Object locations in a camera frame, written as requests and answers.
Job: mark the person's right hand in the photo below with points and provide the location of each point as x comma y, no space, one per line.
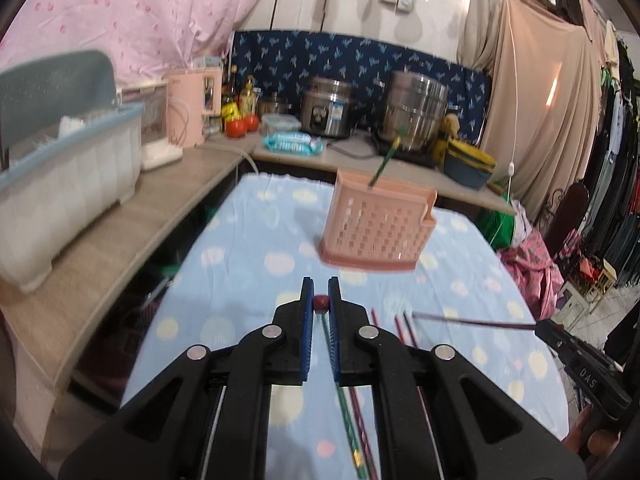
604,444

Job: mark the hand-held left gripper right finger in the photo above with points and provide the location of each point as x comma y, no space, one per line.
334,340

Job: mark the blue dotted tablecloth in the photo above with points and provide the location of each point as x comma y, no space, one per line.
250,240

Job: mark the white glass electric kettle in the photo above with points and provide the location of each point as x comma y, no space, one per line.
152,125

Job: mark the dark sauce bottle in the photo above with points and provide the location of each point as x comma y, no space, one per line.
232,85

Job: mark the blue bowl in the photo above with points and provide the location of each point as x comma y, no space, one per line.
465,176

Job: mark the yellow oil bottle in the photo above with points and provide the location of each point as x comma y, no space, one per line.
249,97

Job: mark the yellow bowl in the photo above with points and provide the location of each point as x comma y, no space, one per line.
475,156

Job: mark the red tomato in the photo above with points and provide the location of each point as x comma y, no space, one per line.
236,128
251,122

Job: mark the steel steamer pot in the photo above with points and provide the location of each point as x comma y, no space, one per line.
415,110

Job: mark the white wall switch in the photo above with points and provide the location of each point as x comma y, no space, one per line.
406,2

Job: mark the white stool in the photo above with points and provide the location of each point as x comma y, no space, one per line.
585,295

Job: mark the pink floral cloth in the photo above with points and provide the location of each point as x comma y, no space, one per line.
535,275

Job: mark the navy printed cloth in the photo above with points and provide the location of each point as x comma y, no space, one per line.
350,55

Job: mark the brown loofah sponge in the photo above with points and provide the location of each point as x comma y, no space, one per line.
450,124

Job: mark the blue wet wipes pack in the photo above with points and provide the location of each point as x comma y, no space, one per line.
292,143

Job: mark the beige curtain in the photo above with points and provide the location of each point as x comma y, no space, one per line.
545,110

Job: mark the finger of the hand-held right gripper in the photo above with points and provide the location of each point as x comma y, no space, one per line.
552,335

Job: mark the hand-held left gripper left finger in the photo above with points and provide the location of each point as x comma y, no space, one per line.
307,340

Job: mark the dark metal chair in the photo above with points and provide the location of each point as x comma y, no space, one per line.
570,220

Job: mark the black induction cooker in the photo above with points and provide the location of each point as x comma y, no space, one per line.
415,159

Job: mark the row of hanging clothes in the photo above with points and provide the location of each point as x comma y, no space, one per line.
615,160

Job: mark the pink electric kettle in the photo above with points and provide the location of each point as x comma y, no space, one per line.
190,105

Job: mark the steel rice cooker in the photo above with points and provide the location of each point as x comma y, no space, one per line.
325,110

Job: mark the yellow packet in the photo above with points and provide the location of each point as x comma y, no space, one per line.
230,111

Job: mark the pink dotted sheet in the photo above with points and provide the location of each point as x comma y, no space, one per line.
150,10

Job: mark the white dish rack blue lid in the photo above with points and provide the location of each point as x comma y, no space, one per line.
60,195

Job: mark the dark red chopstick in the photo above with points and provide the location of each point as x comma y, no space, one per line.
375,317
400,330
410,332
475,322
361,435

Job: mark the pink plastic utensil basket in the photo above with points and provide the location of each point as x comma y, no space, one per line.
380,230

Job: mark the glass container blue lid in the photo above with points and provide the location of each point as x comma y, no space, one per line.
280,124

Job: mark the small steel lidded pot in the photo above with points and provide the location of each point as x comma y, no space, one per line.
274,105

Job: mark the green bag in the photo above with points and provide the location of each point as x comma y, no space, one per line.
495,225

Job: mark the green chopstick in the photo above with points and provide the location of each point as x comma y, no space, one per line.
386,157
345,420

